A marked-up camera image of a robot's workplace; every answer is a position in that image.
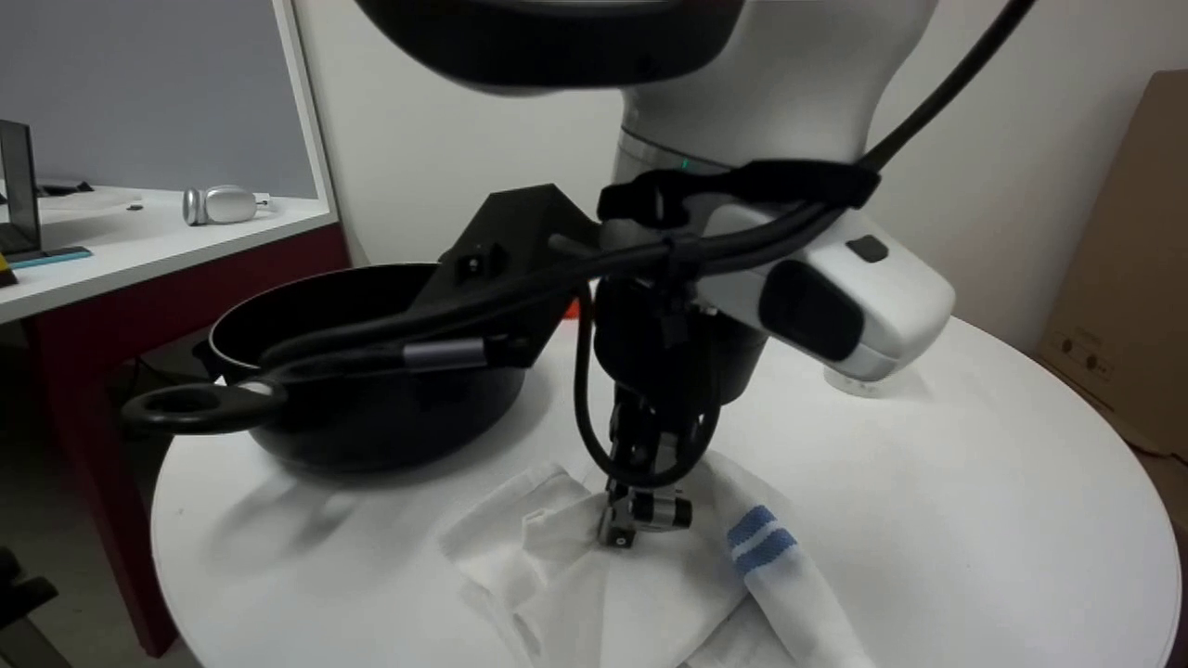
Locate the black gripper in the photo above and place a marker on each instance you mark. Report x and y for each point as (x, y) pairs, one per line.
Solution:
(672, 374)

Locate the white towel blue stripes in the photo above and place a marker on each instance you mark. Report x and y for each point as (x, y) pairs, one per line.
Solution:
(734, 593)

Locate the black cooking pot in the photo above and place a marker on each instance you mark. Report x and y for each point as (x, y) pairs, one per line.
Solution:
(357, 415)

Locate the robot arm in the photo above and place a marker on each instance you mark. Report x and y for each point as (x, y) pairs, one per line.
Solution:
(734, 218)

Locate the clear measuring cup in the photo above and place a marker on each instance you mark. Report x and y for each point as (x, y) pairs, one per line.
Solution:
(878, 387)

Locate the silver can on desk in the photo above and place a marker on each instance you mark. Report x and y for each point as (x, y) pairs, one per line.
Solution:
(219, 207)

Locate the cardboard box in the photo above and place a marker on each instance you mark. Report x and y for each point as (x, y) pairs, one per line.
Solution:
(1118, 327)

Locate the white side desk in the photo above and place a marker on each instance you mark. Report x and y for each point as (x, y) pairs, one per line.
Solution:
(145, 280)

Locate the grey stand on desk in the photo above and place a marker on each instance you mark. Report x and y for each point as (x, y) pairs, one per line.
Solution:
(20, 233)

